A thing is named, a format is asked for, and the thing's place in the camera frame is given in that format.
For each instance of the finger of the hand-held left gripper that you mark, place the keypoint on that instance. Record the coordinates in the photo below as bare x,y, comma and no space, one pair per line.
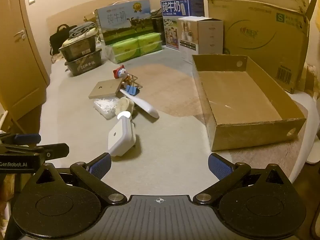
50,151
27,138

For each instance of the green milk carton box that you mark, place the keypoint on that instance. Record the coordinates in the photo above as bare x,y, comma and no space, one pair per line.
125,22

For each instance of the shallow cardboard box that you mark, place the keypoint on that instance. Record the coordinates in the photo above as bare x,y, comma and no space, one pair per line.
237,97

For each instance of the white square plug device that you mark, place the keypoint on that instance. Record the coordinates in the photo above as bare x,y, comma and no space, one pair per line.
118,137

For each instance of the white remote control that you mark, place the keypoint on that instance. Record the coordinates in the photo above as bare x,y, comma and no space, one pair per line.
142,105

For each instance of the red blue cat toy figure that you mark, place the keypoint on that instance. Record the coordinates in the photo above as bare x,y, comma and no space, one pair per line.
120,72

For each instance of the small tan box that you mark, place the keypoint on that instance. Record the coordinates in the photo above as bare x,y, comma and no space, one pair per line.
106,87

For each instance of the wooden door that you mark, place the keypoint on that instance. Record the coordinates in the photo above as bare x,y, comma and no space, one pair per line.
22,67

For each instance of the black bag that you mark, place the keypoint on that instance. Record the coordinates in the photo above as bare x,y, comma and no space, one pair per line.
60,38

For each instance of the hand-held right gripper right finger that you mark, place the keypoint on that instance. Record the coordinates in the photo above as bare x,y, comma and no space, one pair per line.
220,166

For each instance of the clear bag of white swabs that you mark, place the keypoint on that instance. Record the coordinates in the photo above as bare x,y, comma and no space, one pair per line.
105,106

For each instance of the blue milk carton box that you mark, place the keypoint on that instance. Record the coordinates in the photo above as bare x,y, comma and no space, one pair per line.
175,7

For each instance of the small brown carton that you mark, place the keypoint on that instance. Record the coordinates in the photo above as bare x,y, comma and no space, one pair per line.
90,17

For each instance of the white appliance box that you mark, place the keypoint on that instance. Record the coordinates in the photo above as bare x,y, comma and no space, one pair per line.
207,37

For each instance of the dark green box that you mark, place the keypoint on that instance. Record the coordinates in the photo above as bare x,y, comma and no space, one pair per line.
158,23

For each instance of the cream lumpy object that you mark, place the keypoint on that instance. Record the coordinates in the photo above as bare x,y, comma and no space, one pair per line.
123,105

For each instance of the blue binder clip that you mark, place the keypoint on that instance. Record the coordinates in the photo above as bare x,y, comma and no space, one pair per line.
128,90
136,91

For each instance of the dark instant rice box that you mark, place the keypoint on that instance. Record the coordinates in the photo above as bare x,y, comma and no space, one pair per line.
85,63
76,50

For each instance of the large brown cardboard box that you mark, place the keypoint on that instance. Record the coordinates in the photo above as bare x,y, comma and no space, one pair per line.
262,30

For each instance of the green tissue multipack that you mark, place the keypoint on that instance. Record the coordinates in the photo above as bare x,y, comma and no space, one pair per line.
130,48

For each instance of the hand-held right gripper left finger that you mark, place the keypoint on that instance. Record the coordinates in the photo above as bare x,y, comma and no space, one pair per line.
101,166

